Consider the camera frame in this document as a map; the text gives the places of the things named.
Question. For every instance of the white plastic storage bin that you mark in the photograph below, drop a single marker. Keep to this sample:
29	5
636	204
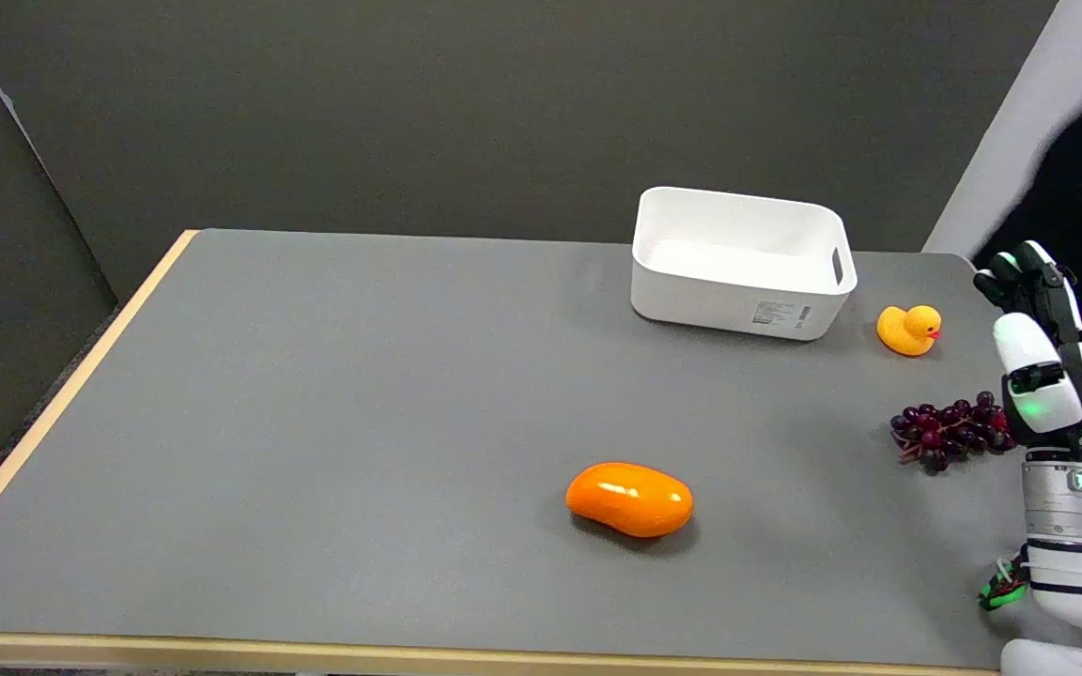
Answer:
738	268

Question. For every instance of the orange mango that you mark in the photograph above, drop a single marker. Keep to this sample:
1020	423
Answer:
630	499

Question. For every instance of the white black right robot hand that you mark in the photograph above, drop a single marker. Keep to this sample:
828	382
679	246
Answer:
1034	376

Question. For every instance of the dark purple grape bunch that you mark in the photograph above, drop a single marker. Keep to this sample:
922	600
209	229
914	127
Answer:
950	430

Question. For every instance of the yellow rubber duck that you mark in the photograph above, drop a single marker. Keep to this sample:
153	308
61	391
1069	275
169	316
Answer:
907	330

